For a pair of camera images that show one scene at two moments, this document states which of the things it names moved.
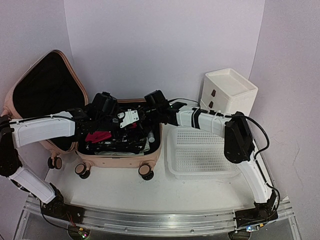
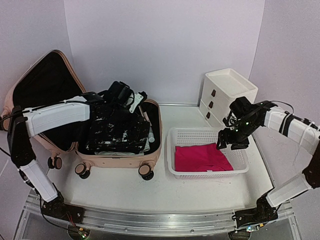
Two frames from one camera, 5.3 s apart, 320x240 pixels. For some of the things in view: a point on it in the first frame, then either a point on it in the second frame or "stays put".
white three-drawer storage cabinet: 225,90 stays put
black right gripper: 140,110 -> 225,138
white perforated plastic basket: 194,153 stays put
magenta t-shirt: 98,136 -> 205,157
